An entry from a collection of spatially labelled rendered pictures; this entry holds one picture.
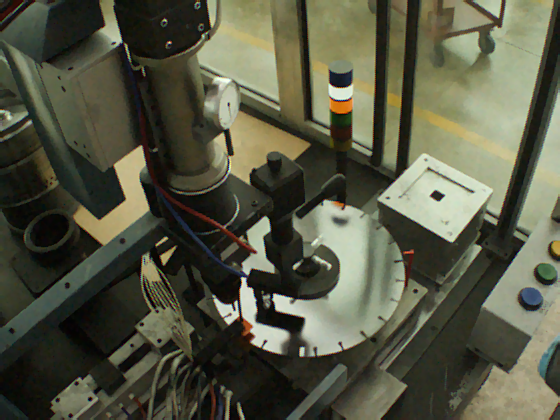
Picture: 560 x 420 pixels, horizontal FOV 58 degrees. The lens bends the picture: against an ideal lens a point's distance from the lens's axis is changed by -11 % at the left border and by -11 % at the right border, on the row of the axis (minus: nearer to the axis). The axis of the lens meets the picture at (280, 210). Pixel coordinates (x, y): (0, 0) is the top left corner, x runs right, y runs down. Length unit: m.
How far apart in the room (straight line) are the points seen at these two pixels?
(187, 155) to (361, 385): 0.57
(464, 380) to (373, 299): 0.28
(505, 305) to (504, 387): 0.97
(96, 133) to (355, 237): 0.57
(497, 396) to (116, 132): 1.62
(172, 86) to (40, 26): 0.14
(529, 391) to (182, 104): 1.66
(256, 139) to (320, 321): 0.72
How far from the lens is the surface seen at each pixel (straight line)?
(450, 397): 1.08
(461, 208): 1.14
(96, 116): 0.55
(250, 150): 1.47
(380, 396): 0.98
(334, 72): 1.01
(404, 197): 1.14
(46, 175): 1.30
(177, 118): 0.54
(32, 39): 0.56
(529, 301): 1.03
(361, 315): 0.90
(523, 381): 2.00
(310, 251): 0.91
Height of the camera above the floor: 1.72
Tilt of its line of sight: 47 degrees down
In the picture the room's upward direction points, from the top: 6 degrees counter-clockwise
